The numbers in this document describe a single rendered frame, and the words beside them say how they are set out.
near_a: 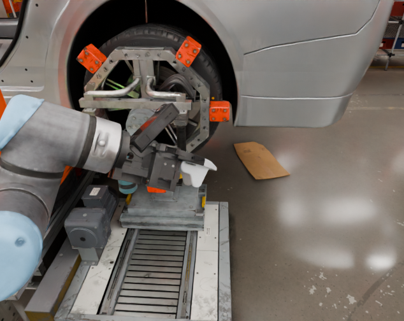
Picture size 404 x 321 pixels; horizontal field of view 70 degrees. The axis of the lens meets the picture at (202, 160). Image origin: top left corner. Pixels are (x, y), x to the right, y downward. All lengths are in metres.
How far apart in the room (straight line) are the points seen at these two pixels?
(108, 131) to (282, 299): 1.36
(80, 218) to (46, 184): 1.01
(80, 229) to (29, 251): 1.11
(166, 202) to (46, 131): 1.35
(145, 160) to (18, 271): 0.26
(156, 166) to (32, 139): 0.19
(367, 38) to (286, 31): 0.34
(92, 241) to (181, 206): 0.53
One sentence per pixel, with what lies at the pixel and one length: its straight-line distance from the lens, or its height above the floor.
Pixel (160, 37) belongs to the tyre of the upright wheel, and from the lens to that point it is 1.31.
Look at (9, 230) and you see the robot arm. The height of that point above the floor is 1.16.
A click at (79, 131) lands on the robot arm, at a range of 0.47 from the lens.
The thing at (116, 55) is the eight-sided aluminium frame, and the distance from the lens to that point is 1.28.
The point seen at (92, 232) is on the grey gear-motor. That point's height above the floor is 0.36.
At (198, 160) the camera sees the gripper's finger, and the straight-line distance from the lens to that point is 0.55.
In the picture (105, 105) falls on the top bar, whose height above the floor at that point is 0.96.
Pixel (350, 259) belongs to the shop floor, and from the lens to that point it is 1.94.
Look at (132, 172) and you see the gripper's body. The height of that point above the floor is 1.09.
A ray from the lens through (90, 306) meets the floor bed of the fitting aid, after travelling 1.59.
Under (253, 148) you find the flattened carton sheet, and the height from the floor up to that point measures 0.01.
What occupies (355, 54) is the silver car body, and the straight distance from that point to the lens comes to 1.44.
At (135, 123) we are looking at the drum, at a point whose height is 0.87.
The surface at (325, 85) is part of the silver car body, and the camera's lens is 1.43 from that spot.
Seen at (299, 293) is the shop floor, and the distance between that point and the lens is 1.70.
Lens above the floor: 1.38
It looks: 33 degrees down
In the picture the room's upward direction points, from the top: straight up
